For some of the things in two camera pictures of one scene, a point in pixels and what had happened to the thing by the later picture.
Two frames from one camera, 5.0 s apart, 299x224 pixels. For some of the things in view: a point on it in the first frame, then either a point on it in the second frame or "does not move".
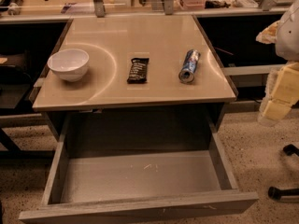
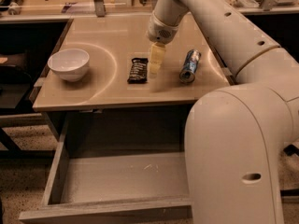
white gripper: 288,37 → 161,32
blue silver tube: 190,66 does not move
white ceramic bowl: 69,64 does not move
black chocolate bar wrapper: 137,73 does not move
